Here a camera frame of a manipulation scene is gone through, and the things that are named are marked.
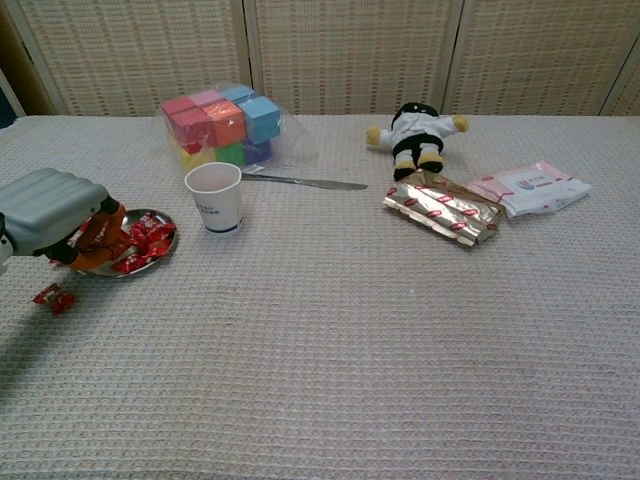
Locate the woven bamboo screen panel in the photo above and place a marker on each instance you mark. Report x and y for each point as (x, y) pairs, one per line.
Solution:
(150, 55)
(350, 55)
(630, 95)
(540, 55)

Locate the orange foam cube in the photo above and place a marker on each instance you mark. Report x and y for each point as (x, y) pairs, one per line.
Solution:
(227, 125)

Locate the white paper cup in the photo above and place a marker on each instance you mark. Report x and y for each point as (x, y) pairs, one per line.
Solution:
(220, 210)

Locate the pink foam cube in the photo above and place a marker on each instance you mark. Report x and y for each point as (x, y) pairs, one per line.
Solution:
(206, 97)

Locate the plush doll in white shirt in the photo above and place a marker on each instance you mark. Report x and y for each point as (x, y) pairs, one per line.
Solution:
(417, 135)

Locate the gold foil snack package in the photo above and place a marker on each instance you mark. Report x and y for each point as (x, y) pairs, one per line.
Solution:
(440, 207)

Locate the brown wooden board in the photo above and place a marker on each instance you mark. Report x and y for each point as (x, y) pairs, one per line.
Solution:
(25, 75)

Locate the beige woven tablecloth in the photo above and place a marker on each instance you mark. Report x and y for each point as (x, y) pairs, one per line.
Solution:
(350, 350)

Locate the light blue foam cube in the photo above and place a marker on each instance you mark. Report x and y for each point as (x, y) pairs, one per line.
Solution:
(261, 120)
(239, 93)

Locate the pink white wet wipes pack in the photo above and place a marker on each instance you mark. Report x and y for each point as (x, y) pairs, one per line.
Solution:
(535, 190)

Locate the stray red candy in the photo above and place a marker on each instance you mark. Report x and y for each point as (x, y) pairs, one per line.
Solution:
(55, 299)

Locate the purple foam cube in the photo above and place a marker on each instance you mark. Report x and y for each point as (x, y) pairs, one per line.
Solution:
(258, 150)

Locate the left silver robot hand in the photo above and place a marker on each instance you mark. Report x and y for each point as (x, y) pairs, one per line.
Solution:
(50, 210)

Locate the red foam cube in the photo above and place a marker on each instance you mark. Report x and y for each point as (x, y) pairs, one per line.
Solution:
(177, 106)
(192, 129)

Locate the green foam cube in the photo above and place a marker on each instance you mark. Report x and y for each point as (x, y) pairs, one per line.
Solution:
(230, 154)

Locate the round metal plate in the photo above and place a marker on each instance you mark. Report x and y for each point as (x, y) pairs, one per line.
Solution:
(134, 216)

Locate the pile of red candies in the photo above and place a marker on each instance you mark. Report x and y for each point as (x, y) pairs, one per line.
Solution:
(150, 240)

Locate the clear plastic bag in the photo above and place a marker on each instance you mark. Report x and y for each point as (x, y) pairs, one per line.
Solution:
(295, 137)

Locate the yellow foam cube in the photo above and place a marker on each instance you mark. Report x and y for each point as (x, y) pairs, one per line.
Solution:
(195, 159)

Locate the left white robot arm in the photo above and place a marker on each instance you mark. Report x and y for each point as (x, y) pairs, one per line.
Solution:
(2, 257)

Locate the silver table knife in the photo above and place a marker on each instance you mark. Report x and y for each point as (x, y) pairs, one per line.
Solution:
(310, 182)

